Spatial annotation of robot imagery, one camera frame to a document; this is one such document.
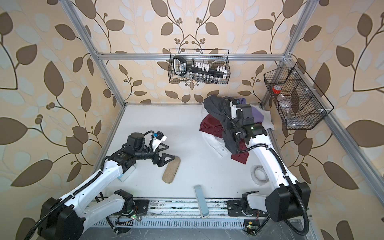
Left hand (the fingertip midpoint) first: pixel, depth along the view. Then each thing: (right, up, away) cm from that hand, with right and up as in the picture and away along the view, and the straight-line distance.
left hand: (171, 151), depth 75 cm
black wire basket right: (+66, +24, 0) cm, 70 cm away
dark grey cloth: (+22, +24, +5) cm, 33 cm away
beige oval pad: (-2, -13, +9) cm, 16 cm away
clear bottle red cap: (+61, +34, +13) cm, 71 cm away
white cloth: (+28, 0, +23) cm, 36 cm away
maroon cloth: (+24, +12, +30) cm, 40 cm away
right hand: (+31, +17, +4) cm, 36 cm away
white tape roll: (+49, -16, +9) cm, 52 cm away
